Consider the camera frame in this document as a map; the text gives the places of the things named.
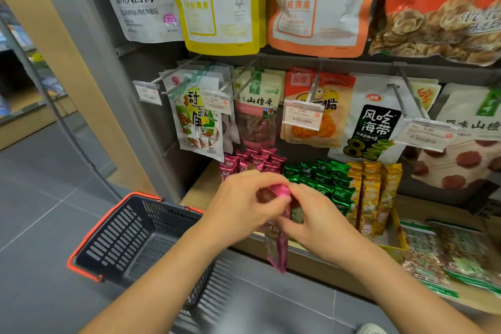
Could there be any row of yellow snack sticks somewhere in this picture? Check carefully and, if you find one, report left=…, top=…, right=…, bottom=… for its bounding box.
left=346, top=161, right=403, bottom=241

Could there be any white hawthorn slices bag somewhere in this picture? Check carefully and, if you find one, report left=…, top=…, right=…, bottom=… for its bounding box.
left=410, top=83, right=501, bottom=190

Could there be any orange dried fruit bag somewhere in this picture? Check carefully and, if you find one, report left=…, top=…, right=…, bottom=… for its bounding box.
left=281, top=67, right=356, bottom=149

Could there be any person's left hand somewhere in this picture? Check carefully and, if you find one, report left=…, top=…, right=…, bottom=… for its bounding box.
left=198, top=169, right=293, bottom=253

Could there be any metal display hook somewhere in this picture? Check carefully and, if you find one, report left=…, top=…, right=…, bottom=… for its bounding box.
left=150, top=55, right=203, bottom=85
left=391, top=65, right=432, bottom=122
left=307, top=60, right=326, bottom=104
left=218, top=57, right=260, bottom=92

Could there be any grey shopping basket orange rim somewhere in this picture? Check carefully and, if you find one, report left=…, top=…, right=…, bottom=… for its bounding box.
left=67, top=192, right=236, bottom=334

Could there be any white seaweed snack bag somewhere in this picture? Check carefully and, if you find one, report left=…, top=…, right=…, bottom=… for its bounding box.
left=327, top=73, right=440, bottom=165

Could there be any wooden display shelf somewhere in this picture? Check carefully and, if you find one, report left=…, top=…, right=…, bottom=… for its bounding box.
left=179, top=158, right=501, bottom=315

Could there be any yellow-edged dried fruit bag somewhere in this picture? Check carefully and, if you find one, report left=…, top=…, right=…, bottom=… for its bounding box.
left=164, top=0, right=267, bottom=57

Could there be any person's right hand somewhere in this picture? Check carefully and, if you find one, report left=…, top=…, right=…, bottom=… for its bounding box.
left=274, top=183, right=369, bottom=269

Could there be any pile of green candy packs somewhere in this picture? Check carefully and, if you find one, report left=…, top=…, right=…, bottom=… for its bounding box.
left=283, top=158, right=355, bottom=218

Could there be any clear price tag holder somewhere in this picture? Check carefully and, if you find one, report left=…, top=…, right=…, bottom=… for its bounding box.
left=393, top=118, right=457, bottom=153
left=132, top=80, right=163, bottom=106
left=281, top=99, right=326, bottom=132
left=199, top=89, right=232, bottom=116

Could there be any background store shelf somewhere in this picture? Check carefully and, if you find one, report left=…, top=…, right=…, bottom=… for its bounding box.
left=0, top=0, right=79, bottom=151

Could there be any green-label hawthorn strip bag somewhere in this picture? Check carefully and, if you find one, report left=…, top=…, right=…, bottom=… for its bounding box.
left=232, top=67, right=286, bottom=150

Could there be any person's right forearm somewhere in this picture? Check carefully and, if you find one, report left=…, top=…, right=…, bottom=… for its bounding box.
left=337, top=244, right=487, bottom=334

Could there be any orange-edged nut bag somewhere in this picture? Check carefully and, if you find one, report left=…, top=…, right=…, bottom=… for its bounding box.
left=267, top=0, right=392, bottom=59

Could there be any black plastic crate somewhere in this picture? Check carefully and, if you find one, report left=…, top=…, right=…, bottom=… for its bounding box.
left=467, top=181, right=501, bottom=219

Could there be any pile of pink candy packs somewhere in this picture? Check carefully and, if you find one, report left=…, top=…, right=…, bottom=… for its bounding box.
left=219, top=146, right=287, bottom=182

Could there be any green-trim nut packet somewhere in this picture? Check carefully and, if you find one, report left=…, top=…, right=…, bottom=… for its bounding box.
left=427, top=218, right=501, bottom=296
left=399, top=220, right=461, bottom=301

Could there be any yellow cardboard display box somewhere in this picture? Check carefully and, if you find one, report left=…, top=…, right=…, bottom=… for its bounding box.
left=377, top=205, right=410, bottom=265

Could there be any pink snack packet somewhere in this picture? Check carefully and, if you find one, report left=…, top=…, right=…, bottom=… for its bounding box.
left=256, top=184, right=305, bottom=274

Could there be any white tamarind pouch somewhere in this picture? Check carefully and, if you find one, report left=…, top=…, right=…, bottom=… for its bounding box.
left=160, top=71, right=226, bottom=163

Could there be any person's left forearm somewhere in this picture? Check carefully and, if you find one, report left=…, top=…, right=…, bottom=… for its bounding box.
left=80, top=224, right=228, bottom=334

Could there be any red dried slices bag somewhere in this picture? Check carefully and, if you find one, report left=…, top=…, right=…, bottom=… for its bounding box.
left=368, top=0, right=501, bottom=68

